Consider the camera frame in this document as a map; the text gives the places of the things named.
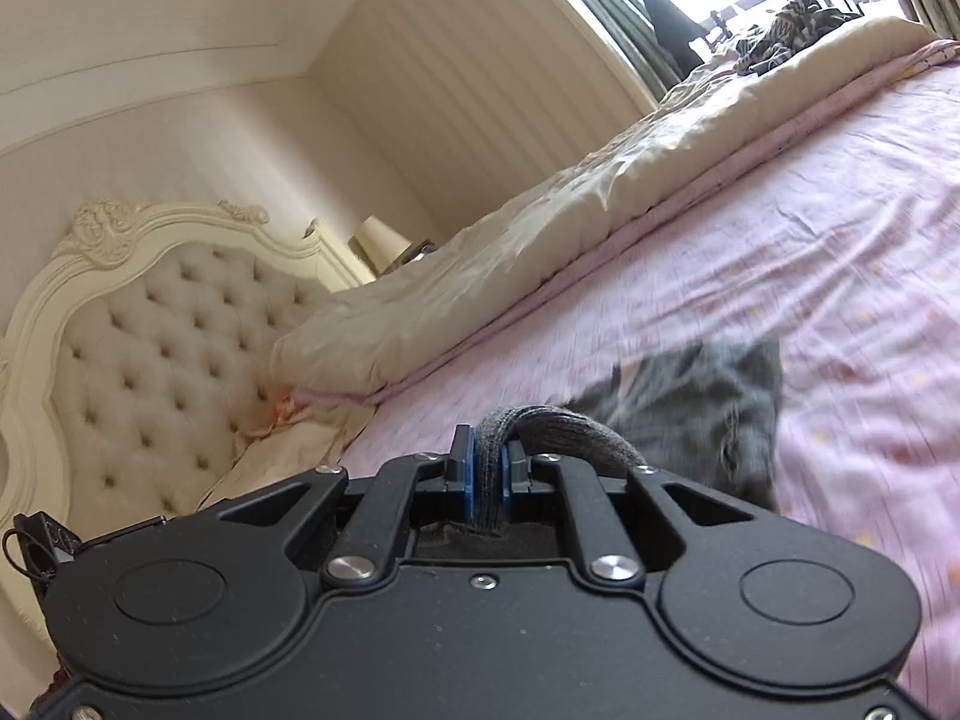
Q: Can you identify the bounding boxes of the grey argyle knit sweater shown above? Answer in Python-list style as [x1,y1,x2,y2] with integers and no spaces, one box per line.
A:
[472,337,782,533]

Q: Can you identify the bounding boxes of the dark patterned clothes pile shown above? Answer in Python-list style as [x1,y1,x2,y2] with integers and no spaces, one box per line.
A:
[734,0,859,76]

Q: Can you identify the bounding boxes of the beige pillow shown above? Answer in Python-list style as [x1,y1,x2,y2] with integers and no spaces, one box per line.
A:
[197,405,376,511]

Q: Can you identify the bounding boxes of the orange small item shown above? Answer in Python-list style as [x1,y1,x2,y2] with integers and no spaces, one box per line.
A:
[270,394,299,426]

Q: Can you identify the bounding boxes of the tufted beige headboard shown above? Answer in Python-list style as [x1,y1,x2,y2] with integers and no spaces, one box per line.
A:
[0,196,362,593]

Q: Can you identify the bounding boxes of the cream bedside lamp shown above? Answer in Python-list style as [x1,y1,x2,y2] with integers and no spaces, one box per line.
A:
[352,216,412,275]

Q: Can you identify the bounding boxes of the pink patterned bed sheet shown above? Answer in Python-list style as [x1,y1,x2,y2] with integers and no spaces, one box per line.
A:
[335,41,958,717]

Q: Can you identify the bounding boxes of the beige duvet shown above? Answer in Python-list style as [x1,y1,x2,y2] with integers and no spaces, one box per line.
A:
[270,16,947,397]

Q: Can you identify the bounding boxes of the green curtain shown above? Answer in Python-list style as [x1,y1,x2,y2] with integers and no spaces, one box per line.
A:
[581,0,706,99]

